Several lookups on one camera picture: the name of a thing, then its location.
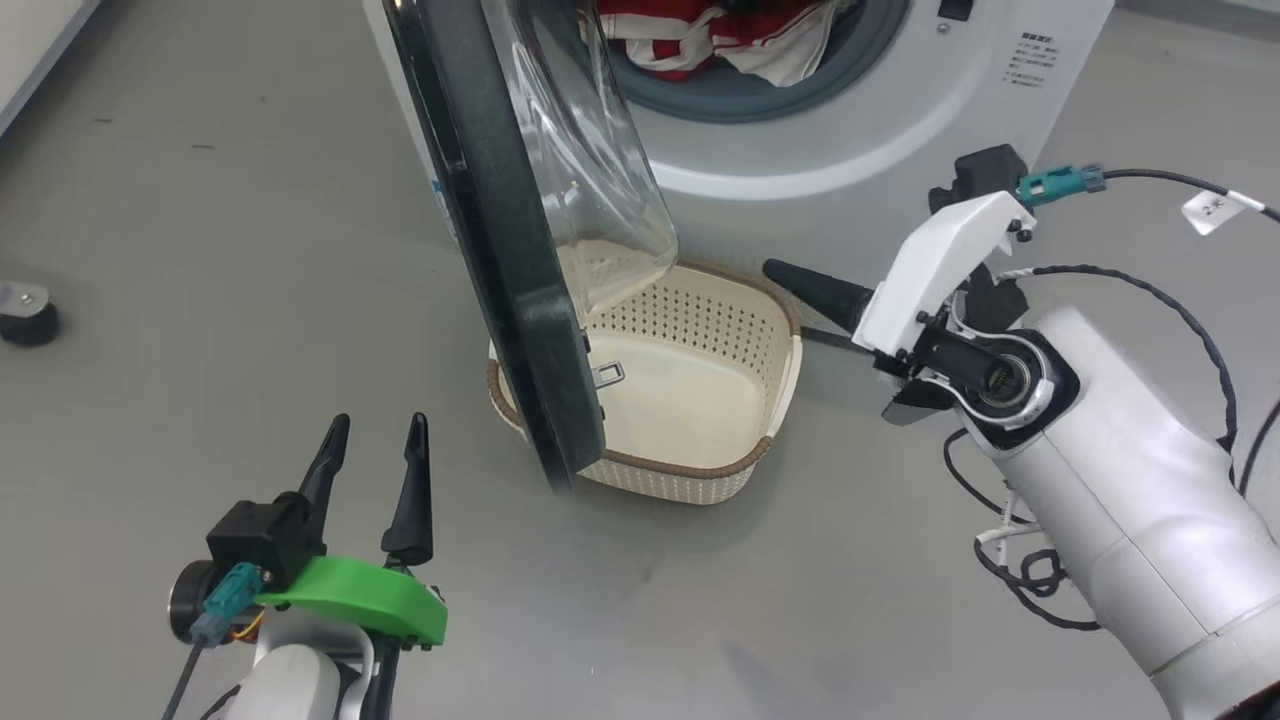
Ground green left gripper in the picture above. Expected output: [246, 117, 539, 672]
[253, 412, 449, 653]

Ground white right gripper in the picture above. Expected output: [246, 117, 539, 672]
[762, 189, 1038, 428]

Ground black round glass washer door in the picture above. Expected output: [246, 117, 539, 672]
[383, 0, 681, 494]

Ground red and white garment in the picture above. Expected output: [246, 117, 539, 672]
[596, 0, 837, 89]

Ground white front-load washing machine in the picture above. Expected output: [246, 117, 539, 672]
[362, 0, 1117, 353]

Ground cream perforated laundry basket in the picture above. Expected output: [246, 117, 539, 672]
[486, 261, 805, 507]

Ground black caster wheel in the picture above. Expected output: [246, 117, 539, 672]
[0, 281, 60, 349]

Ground left camera cable teal plug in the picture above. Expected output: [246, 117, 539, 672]
[160, 560, 266, 720]

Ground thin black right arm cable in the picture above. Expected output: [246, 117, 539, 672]
[942, 428, 1103, 633]
[998, 263, 1242, 457]

